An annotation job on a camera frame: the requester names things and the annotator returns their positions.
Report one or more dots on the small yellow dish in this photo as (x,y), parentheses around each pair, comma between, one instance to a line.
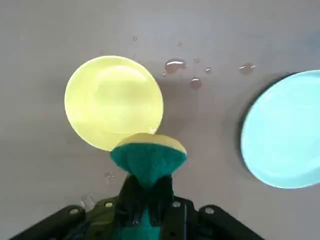
(112,102)

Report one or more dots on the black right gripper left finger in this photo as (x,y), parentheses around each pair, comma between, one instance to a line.
(75,220)

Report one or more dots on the green and yellow sponge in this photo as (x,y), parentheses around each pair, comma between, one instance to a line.
(150,162)

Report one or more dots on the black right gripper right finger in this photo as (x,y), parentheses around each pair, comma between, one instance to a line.
(212,225)

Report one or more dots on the light blue plate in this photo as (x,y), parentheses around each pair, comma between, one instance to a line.
(282,130)

